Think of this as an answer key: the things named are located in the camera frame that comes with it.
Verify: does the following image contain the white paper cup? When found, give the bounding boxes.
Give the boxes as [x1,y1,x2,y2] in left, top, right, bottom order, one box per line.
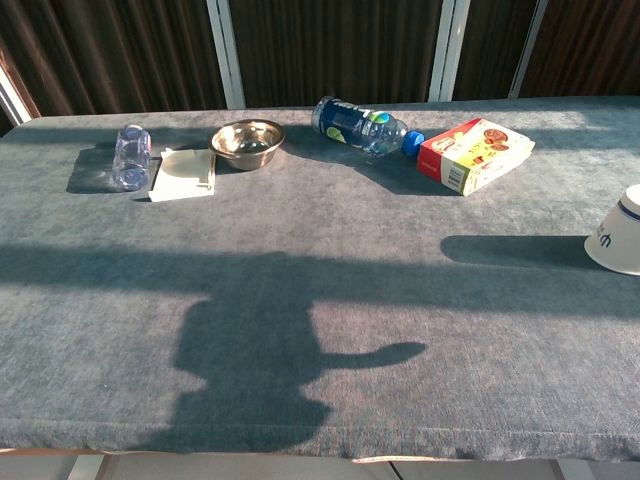
[583,183,640,277]

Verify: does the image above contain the clear plastic cup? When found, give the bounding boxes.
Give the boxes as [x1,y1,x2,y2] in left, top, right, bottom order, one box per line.
[111,124,153,193]

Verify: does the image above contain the grey table cloth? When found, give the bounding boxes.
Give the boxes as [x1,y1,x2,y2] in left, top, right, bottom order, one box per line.
[0,95,640,463]

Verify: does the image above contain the blue label water bottle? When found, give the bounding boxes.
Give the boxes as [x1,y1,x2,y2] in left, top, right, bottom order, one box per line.
[310,95,426,158]

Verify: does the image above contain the metal bowl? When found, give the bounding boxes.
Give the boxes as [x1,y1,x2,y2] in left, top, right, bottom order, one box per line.
[207,118,287,172]

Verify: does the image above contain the white plastic tray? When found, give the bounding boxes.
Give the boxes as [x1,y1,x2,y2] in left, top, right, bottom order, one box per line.
[147,146,218,204]

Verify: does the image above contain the red white snack box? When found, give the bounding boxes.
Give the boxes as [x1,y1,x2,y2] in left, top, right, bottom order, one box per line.
[416,117,537,197]

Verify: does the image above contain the white window frame post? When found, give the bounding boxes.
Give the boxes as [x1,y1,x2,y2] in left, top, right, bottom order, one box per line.
[508,0,550,100]
[0,63,34,127]
[206,0,248,110]
[428,0,473,104]

